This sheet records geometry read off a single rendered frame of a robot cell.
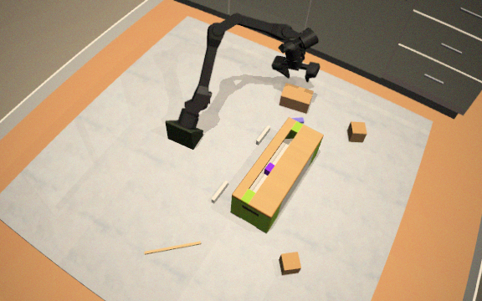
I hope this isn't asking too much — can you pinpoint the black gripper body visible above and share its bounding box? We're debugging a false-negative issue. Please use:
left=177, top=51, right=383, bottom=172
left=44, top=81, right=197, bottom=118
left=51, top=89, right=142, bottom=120
left=271, top=51, right=320, bottom=79

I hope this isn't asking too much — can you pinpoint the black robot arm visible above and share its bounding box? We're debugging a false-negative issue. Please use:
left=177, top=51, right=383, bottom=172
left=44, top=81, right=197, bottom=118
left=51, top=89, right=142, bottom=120
left=175, top=13, right=319, bottom=130

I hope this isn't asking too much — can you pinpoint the thin orange bar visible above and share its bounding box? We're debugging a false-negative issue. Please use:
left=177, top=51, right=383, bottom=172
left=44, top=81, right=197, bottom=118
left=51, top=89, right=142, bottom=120
left=144, top=241, right=201, bottom=255

